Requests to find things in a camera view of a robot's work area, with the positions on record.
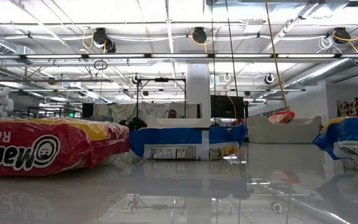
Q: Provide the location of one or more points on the blue soy sauce ramen packet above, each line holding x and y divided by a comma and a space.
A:
353, 130
182, 138

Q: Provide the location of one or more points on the orange chicken ramen packet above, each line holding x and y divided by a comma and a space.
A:
281, 118

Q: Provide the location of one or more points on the red roast beef ramen packet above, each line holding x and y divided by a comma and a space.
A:
42, 146

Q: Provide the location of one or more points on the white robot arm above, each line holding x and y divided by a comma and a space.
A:
0, 104

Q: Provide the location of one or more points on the black background robot arm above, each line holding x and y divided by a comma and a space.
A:
135, 124

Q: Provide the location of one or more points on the person's head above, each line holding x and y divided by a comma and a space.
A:
172, 114

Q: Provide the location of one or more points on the white plastic bin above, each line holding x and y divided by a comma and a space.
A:
191, 122

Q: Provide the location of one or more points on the black monitor screen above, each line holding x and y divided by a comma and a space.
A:
239, 107

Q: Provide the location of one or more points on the long ceiling light bar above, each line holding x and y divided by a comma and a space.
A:
117, 56

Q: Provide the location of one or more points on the black speaker box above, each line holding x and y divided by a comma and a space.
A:
88, 110

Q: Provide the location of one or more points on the pale grey plastic bin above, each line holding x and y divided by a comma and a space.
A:
291, 133

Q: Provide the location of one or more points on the black aluminium rig frame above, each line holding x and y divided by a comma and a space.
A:
162, 80

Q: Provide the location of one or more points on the patterned wall picture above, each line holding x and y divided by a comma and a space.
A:
354, 108

